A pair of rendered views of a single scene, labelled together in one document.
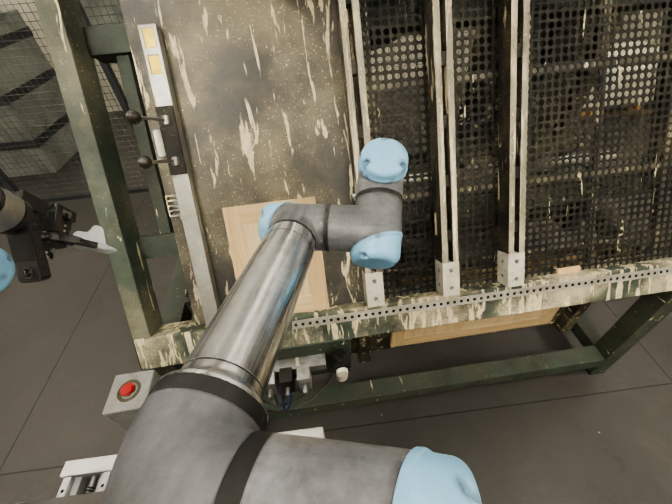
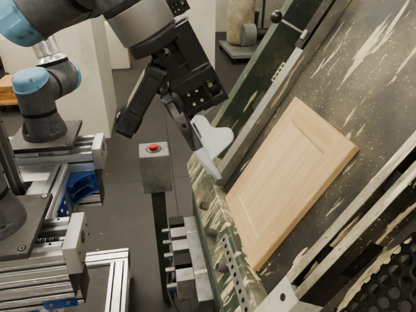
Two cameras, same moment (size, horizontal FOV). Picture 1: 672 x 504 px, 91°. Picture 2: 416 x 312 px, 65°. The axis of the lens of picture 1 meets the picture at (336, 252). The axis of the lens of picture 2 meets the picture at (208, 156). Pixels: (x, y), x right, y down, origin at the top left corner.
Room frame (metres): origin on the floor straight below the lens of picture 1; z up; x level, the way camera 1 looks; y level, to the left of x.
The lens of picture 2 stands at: (0.55, -0.52, 1.58)
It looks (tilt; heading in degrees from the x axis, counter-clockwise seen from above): 31 degrees down; 84
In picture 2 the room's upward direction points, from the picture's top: straight up
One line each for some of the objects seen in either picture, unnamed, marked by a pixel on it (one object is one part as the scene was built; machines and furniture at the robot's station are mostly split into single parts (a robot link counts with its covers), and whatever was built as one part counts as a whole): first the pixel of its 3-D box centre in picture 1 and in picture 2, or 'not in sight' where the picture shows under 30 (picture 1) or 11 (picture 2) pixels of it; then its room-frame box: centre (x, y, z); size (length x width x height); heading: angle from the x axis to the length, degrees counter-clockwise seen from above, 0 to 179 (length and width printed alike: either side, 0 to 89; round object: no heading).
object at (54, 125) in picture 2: not in sight; (42, 121); (0.06, 0.62, 1.09); 0.15 x 0.15 x 0.10
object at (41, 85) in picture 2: not in sight; (34, 90); (0.07, 0.62, 1.20); 0.13 x 0.12 x 0.14; 68
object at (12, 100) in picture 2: not in sight; (21, 91); (-1.41, 3.74, 0.15); 0.61 x 0.51 x 0.31; 93
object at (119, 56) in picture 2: not in sight; (111, 44); (-0.51, 5.49, 0.36); 0.58 x 0.45 x 0.72; 3
